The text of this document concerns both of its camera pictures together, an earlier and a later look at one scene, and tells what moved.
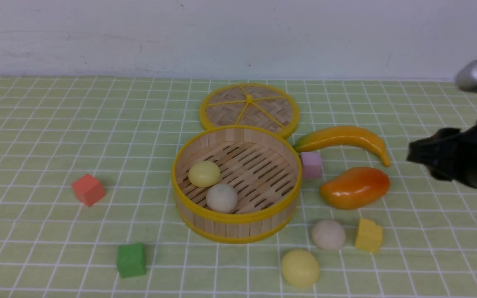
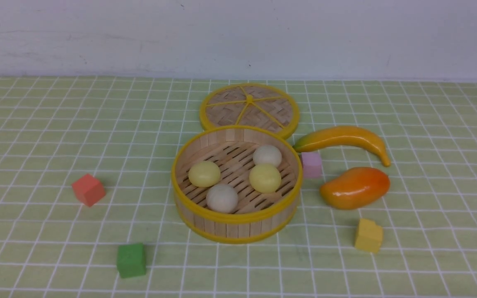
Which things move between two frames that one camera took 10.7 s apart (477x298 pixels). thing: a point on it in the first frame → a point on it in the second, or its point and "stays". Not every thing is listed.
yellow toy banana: (345, 133) stays
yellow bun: (300, 268) → (265, 178)
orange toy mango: (357, 187) stays
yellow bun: (204, 174) stays
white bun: (328, 235) → (267, 154)
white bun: (222, 198) stays
